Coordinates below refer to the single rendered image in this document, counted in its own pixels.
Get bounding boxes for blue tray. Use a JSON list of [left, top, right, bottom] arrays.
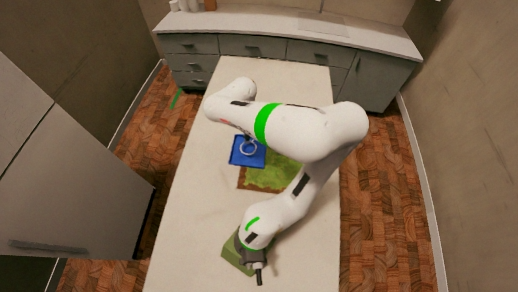
[[228, 134, 266, 169]]

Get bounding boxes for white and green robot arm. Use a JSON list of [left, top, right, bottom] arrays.
[[203, 77, 369, 286]]

